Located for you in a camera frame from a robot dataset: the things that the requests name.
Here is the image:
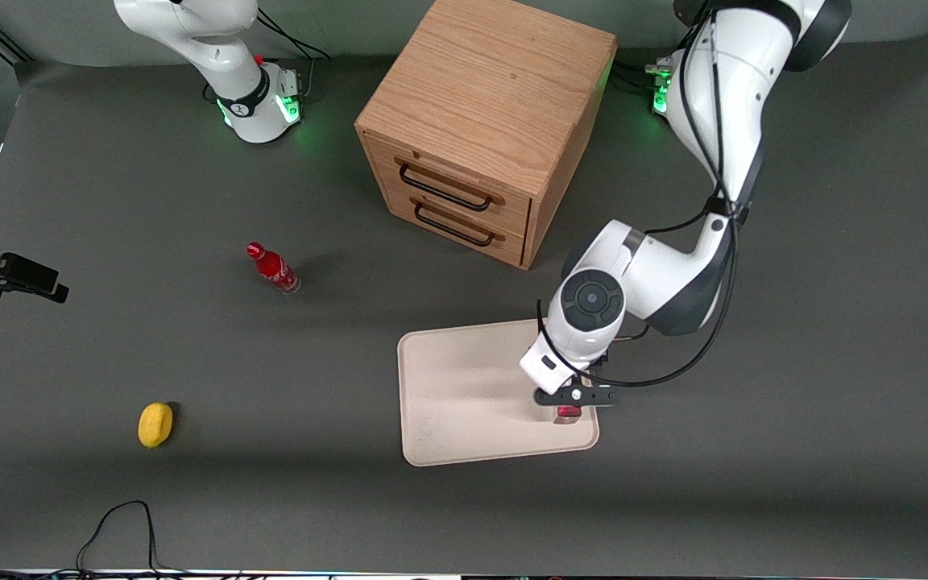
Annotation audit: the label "beige plastic tray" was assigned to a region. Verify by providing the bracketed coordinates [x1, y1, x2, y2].
[396, 318, 601, 468]

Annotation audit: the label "yellow lemon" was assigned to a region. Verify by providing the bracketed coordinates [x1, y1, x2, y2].
[138, 402, 175, 450]

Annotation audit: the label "wooden drawer front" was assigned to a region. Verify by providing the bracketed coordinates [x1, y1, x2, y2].
[367, 135, 534, 239]
[383, 187, 528, 267]

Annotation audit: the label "red cola bottle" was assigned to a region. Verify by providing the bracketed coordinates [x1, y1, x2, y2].
[246, 242, 302, 296]

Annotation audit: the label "wooden drawer cabinet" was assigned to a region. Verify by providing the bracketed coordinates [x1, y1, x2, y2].
[354, 0, 619, 271]

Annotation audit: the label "black drawer handle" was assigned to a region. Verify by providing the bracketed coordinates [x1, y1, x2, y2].
[394, 156, 506, 213]
[408, 195, 507, 247]

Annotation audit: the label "black frame rail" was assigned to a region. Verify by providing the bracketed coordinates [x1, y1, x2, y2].
[0, 14, 35, 65]

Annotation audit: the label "black looped table cable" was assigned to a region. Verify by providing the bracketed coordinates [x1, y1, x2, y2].
[76, 500, 165, 574]

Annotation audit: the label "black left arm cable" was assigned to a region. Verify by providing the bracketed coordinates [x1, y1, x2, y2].
[535, 0, 755, 391]

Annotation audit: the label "black left base cables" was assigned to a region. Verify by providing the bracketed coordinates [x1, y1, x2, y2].
[612, 48, 674, 94]

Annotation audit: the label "black base cables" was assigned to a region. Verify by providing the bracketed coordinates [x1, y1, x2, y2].
[612, 48, 674, 94]
[255, 8, 333, 104]

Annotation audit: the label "black right base cables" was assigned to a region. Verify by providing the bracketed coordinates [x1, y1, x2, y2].
[255, 8, 333, 104]

